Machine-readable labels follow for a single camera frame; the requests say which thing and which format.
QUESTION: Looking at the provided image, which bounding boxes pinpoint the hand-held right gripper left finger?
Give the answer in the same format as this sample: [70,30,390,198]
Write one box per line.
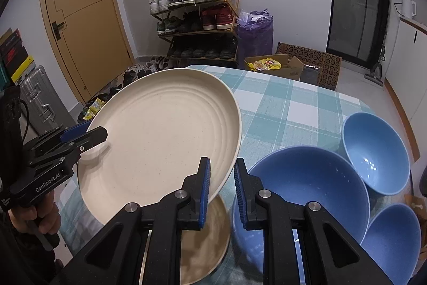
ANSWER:
[60,157,211,285]

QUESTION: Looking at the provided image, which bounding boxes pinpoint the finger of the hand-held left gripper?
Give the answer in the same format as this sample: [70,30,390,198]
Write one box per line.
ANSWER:
[22,125,90,152]
[28,126,108,177]

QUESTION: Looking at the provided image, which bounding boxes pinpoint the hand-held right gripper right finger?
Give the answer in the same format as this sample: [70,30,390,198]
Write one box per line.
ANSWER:
[234,158,394,285]

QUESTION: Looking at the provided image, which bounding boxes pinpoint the cream ribbed plate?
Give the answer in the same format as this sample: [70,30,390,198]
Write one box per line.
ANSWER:
[77,68,242,226]
[178,194,231,285]

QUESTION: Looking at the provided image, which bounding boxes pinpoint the person's left hand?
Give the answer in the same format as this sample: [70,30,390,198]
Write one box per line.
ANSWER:
[10,196,61,236]

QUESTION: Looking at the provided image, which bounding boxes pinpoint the yellow snack wrapper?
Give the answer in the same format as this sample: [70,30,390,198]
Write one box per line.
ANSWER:
[83,98,107,120]

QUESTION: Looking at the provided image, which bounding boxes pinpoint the silver suitcase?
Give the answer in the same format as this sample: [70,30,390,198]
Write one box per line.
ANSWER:
[15,65,76,136]

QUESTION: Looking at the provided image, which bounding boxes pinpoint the scattered pile of sneakers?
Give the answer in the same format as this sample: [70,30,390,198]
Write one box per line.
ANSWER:
[109,54,178,96]

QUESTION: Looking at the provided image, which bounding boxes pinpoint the black yellow shoe box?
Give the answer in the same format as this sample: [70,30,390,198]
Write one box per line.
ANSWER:
[10,54,34,84]

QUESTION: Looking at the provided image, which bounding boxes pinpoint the teal checked tablecloth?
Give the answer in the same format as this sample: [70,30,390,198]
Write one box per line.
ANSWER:
[62,65,414,285]

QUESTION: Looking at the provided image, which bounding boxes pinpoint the black red shoe box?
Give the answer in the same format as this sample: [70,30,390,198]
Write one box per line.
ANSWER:
[0,28,26,72]

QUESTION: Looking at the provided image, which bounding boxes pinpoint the yellow wooden door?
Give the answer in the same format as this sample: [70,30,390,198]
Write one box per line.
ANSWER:
[38,0,135,105]

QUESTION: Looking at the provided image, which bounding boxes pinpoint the yellow snack packet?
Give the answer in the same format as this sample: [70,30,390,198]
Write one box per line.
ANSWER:
[252,58,283,71]

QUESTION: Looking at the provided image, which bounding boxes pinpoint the open cardboard box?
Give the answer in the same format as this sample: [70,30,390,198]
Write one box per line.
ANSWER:
[244,54,305,82]

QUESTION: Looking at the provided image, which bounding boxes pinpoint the dark foil-edged board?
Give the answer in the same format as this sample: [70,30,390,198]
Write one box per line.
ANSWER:
[300,64,325,85]

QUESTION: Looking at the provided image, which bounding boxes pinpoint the purple plastic bag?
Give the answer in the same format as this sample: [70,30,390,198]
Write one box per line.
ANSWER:
[238,9,275,63]

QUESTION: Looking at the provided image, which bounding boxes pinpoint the grey floor mop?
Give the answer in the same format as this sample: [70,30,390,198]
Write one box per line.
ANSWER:
[364,47,388,82]

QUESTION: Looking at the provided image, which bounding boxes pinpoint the white base cabinets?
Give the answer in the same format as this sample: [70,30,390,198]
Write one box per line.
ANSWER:
[385,17,427,147]

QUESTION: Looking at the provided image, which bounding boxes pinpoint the black framed glass door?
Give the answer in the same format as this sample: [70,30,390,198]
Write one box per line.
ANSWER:
[327,0,392,69]

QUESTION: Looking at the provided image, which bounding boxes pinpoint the white electric kettle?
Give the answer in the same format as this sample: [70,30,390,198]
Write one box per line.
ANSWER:
[402,0,418,19]

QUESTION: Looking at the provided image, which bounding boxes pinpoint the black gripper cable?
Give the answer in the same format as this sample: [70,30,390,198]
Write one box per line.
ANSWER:
[18,99,31,143]

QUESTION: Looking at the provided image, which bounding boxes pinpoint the black door handle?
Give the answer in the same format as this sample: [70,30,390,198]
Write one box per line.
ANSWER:
[52,21,66,40]

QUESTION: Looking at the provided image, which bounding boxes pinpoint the ring patterned cardboard panel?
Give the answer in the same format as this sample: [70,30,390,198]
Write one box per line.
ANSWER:
[276,42,326,67]
[319,53,342,91]

